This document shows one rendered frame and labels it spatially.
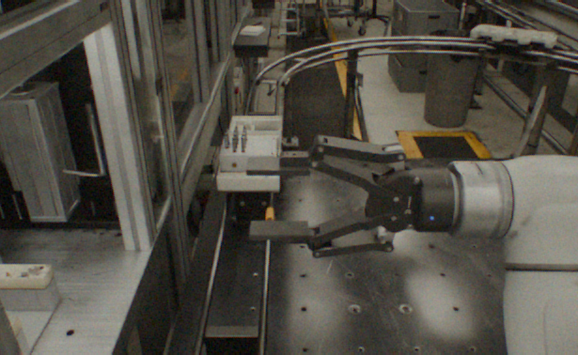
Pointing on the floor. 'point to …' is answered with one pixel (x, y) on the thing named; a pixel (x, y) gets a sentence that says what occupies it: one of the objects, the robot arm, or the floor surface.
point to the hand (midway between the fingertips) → (271, 199)
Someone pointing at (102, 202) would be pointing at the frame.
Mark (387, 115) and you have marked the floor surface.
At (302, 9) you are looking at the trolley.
